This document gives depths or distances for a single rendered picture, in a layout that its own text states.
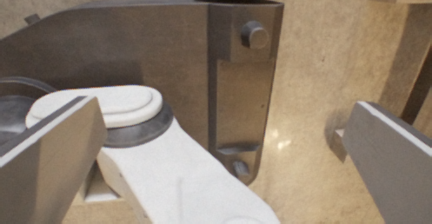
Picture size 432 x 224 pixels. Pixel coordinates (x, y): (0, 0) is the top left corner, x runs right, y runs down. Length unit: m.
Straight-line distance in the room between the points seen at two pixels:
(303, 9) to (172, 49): 0.42
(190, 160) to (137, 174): 0.07
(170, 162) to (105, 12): 0.29
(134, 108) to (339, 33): 0.66
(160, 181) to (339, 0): 0.68
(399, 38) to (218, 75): 0.71
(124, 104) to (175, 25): 0.19
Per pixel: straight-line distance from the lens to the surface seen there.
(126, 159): 0.33
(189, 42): 0.46
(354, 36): 0.85
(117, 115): 0.35
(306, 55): 0.76
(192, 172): 0.29
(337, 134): 1.01
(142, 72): 0.48
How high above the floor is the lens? 0.61
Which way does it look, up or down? 58 degrees down
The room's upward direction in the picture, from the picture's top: 160 degrees clockwise
